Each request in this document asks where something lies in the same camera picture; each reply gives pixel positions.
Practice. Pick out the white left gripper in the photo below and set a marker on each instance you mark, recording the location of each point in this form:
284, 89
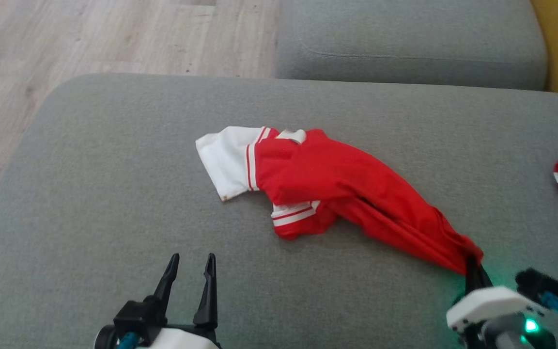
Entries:
187, 339

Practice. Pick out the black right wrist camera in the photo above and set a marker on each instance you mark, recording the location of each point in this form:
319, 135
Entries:
535, 283

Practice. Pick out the red shirt with white sleeves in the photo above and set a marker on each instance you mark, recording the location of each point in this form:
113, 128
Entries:
337, 179

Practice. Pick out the large grey sofa seat cushion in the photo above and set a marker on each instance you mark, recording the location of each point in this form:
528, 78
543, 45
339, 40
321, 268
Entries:
114, 169

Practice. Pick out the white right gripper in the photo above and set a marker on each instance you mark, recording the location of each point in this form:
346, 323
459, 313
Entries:
487, 305

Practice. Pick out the small grey sofa cushion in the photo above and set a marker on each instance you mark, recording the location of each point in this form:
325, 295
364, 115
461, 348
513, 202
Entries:
405, 34

